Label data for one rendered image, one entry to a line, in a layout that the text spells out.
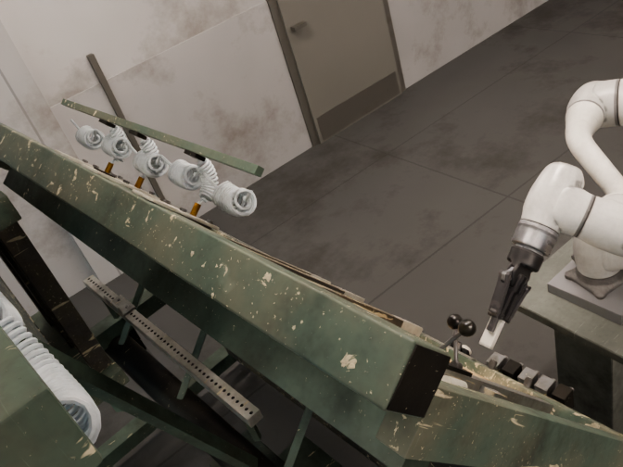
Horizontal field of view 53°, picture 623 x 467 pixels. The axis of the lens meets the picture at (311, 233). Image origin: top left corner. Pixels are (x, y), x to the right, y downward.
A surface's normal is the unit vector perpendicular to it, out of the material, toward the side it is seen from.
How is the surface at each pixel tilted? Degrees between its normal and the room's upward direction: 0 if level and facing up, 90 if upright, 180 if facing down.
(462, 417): 90
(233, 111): 90
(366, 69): 90
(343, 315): 35
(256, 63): 90
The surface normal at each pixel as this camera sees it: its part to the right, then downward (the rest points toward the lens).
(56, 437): 0.65, 0.28
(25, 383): -0.27, -0.78
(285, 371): -0.63, -0.32
